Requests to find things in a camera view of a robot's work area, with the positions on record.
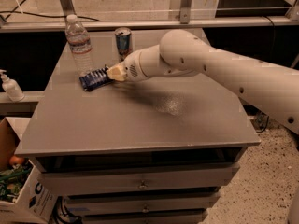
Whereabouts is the blue silver energy drink can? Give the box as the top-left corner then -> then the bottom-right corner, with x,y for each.
115,27 -> 132,61

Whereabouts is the orange fruit in box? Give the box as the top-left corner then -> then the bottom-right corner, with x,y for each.
9,156 -> 25,166

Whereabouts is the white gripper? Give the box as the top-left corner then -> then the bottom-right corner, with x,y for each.
107,51 -> 147,82

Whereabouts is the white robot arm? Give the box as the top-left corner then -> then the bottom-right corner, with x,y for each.
107,29 -> 299,134

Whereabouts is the blue rxbar blueberry wrapper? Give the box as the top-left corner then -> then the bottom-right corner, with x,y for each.
79,65 -> 113,91

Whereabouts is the white pump dispenser bottle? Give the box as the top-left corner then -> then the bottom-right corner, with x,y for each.
0,69 -> 24,102

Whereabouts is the black cable on floor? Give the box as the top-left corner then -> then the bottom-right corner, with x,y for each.
0,0 -> 100,22

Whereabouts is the clear plastic water bottle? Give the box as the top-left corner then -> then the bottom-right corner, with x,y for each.
65,14 -> 93,77

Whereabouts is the metal frame rail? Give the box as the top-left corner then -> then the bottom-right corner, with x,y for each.
1,0 -> 299,33

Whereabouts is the white cardboard box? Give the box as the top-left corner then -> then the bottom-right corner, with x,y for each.
0,117 -> 57,224

